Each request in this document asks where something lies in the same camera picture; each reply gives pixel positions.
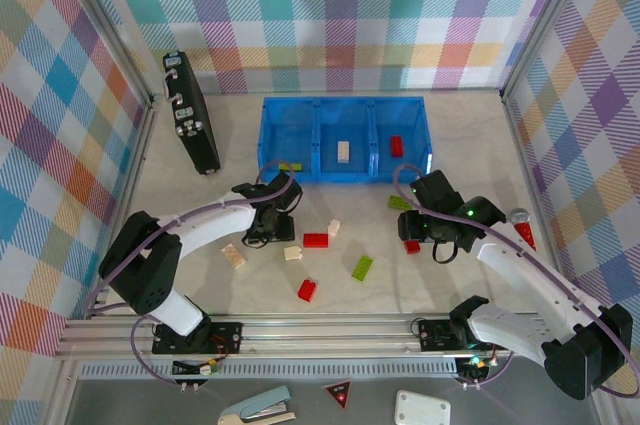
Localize speckled white lego brick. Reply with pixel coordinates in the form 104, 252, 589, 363
220, 243, 249, 270

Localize blue three-compartment bin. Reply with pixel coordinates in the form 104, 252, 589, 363
257, 95, 434, 185

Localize red glitter toy microphone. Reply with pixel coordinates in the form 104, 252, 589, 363
508, 208, 537, 252

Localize black toy briefcase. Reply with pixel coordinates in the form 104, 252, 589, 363
162, 50, 222, 176

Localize pale blue stapler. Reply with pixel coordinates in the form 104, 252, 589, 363
217, 384, 297, 425

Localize red triangle sign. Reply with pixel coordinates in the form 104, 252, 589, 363
322, 379, 353, 410

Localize white rectangular plate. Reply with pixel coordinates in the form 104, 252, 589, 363
393, 389, 452, 425

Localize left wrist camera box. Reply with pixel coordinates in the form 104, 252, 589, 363
264, 172, 304, 211

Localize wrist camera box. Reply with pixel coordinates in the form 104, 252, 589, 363
264, 172, 304, 211
408, 169, 464, 211

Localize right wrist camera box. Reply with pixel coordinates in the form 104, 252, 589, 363
408, 169, 464, 211

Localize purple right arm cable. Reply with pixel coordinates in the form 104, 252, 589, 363
393, 163, 635, 400

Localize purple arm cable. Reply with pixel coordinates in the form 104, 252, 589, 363
82, 160, 297, 386
393, 163, 635, 400

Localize aluminium side rail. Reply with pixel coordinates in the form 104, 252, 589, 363
501, 89, 574, 314
87, 99, 159, 319

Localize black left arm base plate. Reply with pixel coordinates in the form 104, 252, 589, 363
151, 320, 245, 357

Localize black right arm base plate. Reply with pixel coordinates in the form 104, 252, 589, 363
416, 318, 512, 354

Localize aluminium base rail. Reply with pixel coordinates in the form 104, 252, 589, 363
53, 313, 607, 362

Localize grey slotted cable duct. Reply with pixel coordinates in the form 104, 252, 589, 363
79, 362, 464, 379

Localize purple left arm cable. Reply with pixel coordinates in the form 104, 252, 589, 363
82, 160, 297, 386

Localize aluminium corner post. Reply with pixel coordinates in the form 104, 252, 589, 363
499, 0, 596, 102
59, 0, 157, 109

